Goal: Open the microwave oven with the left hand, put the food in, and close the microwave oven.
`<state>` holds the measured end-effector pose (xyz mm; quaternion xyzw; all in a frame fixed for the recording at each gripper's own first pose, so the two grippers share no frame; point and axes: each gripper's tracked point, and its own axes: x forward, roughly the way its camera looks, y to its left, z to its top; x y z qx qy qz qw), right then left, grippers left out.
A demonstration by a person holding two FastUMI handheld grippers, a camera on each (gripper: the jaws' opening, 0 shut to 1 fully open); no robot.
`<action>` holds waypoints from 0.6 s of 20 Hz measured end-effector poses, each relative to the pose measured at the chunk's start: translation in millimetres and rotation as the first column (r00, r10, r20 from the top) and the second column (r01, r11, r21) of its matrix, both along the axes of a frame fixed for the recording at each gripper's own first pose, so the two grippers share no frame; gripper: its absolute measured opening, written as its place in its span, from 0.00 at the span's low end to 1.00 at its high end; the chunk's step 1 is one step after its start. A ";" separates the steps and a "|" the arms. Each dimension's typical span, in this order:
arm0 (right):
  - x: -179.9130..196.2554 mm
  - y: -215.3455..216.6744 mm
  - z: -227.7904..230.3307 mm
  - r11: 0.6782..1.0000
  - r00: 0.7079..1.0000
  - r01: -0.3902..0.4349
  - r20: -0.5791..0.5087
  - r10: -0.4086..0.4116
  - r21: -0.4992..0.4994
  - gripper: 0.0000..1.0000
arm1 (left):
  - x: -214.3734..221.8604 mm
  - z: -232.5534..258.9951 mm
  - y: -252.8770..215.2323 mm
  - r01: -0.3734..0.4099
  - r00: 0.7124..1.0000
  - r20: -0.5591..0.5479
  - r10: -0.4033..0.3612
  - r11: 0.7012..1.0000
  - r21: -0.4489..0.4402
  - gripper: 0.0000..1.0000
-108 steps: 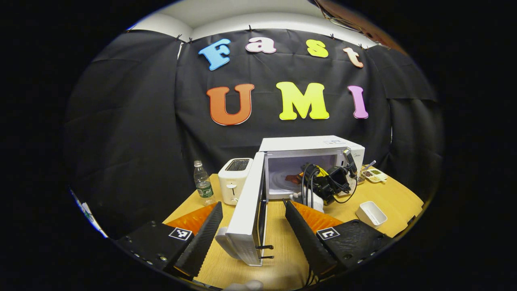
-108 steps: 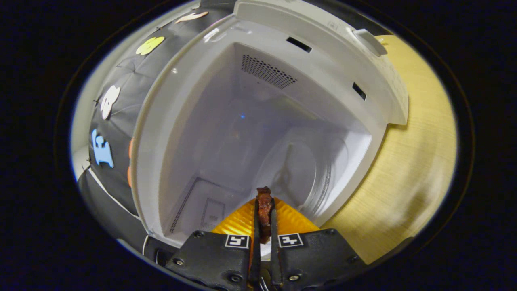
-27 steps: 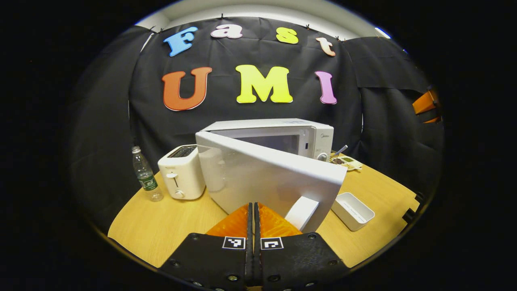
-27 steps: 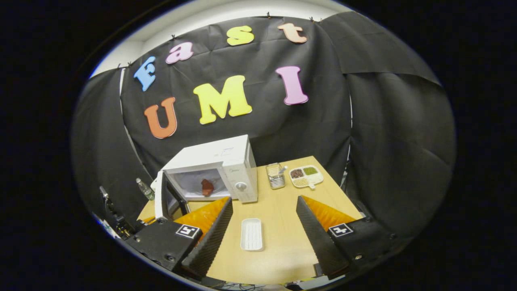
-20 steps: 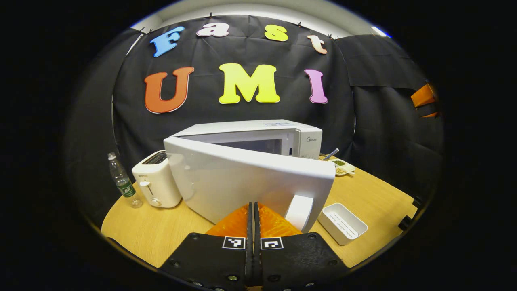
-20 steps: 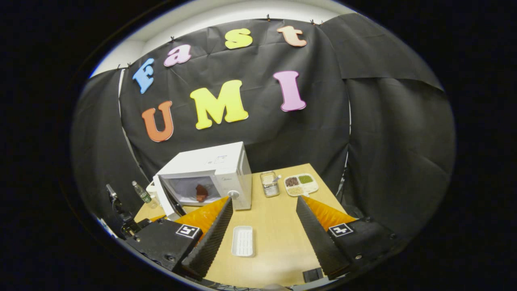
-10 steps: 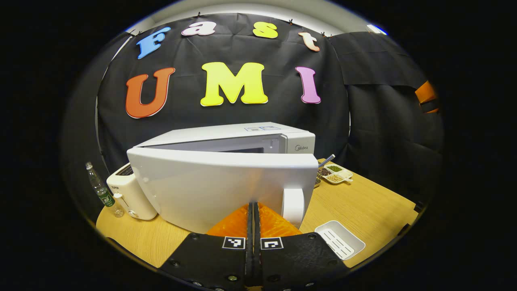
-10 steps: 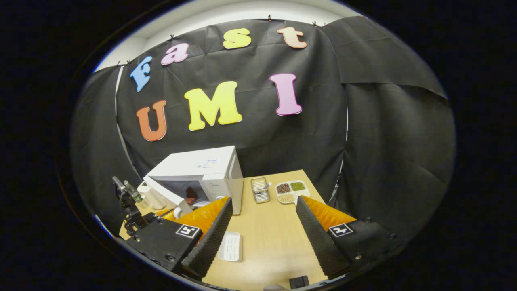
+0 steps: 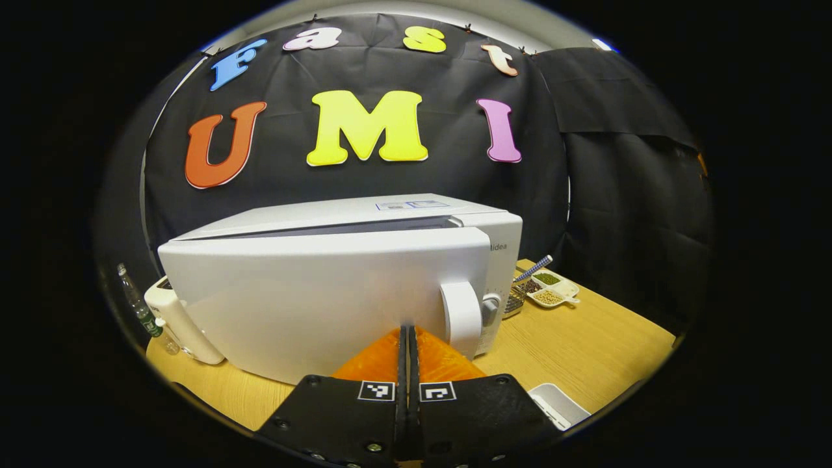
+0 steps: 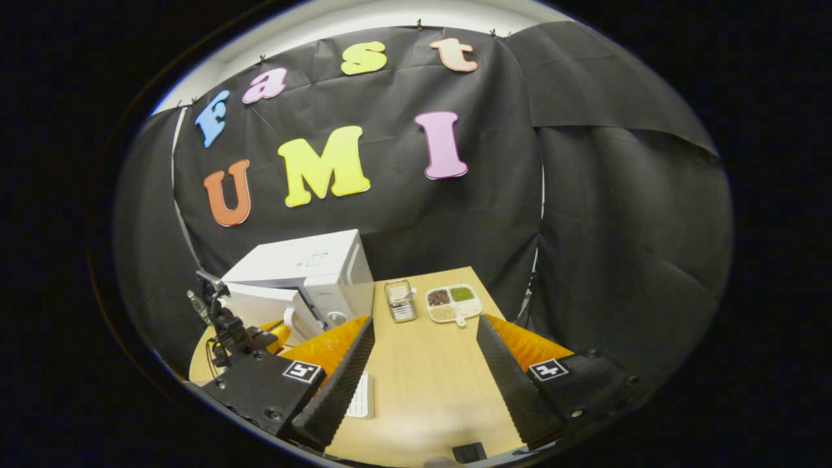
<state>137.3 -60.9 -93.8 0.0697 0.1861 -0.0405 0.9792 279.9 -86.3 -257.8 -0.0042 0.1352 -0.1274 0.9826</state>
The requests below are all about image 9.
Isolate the metal wire basket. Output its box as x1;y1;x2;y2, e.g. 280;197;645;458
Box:
504;279;541;319

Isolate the white toaster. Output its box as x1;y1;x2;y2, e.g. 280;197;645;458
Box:
144;276;226;365

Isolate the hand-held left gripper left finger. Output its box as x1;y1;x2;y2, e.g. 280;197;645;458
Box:
257;325;410;468

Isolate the white divided dish of beans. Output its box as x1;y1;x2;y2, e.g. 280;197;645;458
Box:
526;270;581;309

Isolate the clear plastic water bottle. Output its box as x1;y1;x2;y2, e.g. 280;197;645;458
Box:
116;263;179;356

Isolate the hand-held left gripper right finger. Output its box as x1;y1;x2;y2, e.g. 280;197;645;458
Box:
409;325;563;468

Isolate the white rectangular dish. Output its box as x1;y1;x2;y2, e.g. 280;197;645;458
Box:
528;383;592;431

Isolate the striped stick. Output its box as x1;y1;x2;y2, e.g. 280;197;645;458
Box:
513;254;554;283

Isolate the black backdrop cloth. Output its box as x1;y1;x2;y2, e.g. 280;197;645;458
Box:
94;13;716;339

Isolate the white microwave oven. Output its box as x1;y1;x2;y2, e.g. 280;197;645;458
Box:
157;192;524;385

